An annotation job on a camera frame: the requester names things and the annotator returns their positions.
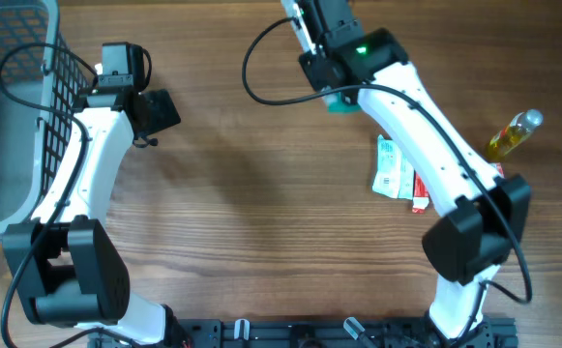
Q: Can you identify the grey plastic mesh basket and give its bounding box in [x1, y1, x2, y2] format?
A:
[0, 0, 88, 240]

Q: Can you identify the mint green wipes pack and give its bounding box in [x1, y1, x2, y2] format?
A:
[371, 135, 415, 200]

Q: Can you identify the green 3M gloves package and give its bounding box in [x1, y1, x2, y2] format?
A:
[322, 88, 362, 114]

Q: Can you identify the red stick sachet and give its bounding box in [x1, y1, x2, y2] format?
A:
[412, 172, 429, 214]

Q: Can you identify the yellow liquid bottle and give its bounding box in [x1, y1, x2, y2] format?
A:
[486, 109, 544, 162]

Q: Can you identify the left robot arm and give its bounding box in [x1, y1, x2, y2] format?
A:
[0, 42, 192, 347]

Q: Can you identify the black left camera cable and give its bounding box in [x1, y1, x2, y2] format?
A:
[0, 42, 132, 348]

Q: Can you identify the black right camera cable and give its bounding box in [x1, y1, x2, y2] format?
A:
[241, 16, 534, 339]

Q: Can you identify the black camera cable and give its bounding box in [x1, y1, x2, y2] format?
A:
[0, 42, 132, 348]
[241, 16, 534, 339]

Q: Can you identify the orange Kleenex tissue pack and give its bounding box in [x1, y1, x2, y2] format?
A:
[491, 162, 504, 177]

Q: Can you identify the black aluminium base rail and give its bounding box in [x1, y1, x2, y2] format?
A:
[87, 317, 519, 348]

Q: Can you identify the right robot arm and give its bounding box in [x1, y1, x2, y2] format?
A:
[282, 1, 531, 343]

